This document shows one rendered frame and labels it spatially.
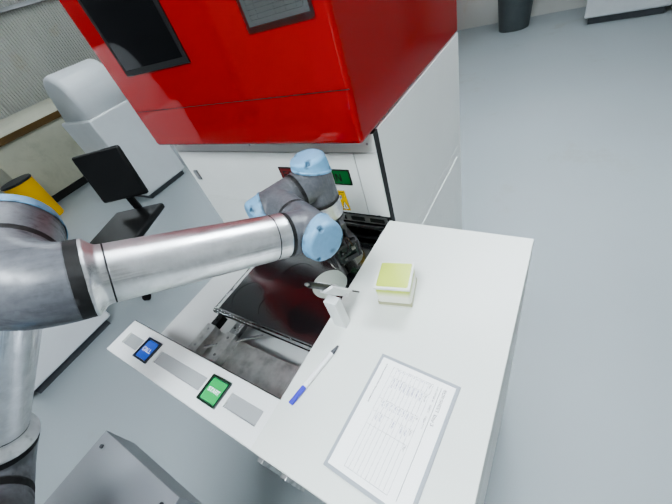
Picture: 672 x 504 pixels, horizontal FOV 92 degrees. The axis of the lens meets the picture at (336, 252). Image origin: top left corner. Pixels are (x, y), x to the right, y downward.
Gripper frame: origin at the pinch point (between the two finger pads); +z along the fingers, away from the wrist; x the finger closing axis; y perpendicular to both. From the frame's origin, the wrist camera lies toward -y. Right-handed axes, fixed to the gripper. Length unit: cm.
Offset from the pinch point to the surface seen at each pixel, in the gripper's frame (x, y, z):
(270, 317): -24.0, 0.6, 1.4
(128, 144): -100, -362, 29
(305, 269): -9.5, -9.3, 1.4
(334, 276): -3.8, -0.7, 1.2
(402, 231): 16.9, 3.6, -5.3
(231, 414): -36.9, 23.8, -4.7
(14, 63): -272, -831, -72
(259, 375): -31.7, 13.4, 3.3
